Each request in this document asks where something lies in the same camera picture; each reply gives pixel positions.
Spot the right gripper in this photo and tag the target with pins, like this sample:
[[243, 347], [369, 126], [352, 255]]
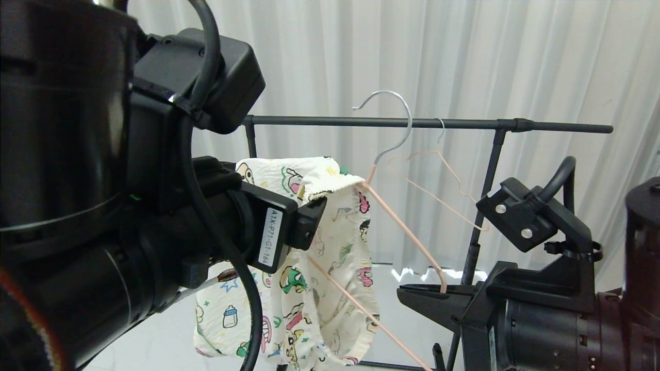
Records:
[[541, 335]]

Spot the cream printed garment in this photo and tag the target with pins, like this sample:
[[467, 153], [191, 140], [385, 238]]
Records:
[[330, 247]]

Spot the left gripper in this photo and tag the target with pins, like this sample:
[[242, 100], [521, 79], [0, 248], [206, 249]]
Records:
[[247, 226]]

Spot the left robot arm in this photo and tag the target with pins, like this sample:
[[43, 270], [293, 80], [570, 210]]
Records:
[[51, 129]]

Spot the pink clothes hanger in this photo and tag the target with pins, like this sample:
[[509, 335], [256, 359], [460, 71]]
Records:
[[407, 231], [446, 205]]

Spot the white curtain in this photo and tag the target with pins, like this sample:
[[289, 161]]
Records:
[[515, 62]]

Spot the black clothes rack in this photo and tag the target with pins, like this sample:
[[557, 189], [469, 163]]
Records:
[[335, 121]]

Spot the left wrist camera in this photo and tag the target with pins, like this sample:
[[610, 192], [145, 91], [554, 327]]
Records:
[[227, 77]]

